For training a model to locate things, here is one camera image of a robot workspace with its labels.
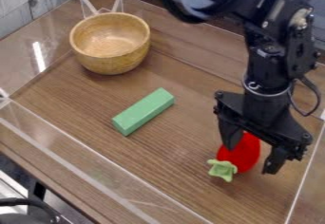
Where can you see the wooden bowl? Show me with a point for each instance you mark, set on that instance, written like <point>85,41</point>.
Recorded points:
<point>110,42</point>

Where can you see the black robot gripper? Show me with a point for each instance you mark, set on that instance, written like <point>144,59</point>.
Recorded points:
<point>263,115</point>

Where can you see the red plush strawberry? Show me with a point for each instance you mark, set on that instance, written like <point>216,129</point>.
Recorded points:
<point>236,161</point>

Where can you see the green rectangular block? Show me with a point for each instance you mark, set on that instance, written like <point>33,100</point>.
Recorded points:
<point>142,111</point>

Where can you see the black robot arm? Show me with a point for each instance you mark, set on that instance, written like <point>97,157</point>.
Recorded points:
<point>279,38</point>

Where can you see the clear acrylic tray wall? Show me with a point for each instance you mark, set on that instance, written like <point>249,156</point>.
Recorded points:
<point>146,178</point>

